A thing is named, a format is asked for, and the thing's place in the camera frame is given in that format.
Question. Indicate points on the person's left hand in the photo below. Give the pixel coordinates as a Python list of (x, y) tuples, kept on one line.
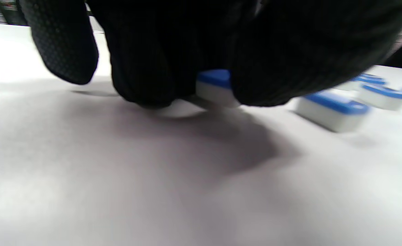
[(173, 41)]

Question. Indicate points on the single blue mahjong tile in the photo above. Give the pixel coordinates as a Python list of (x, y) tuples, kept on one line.
[(214, 89)]

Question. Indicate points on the blue mahjong tiles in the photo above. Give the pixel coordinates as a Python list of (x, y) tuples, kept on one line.
[(327, 112)]

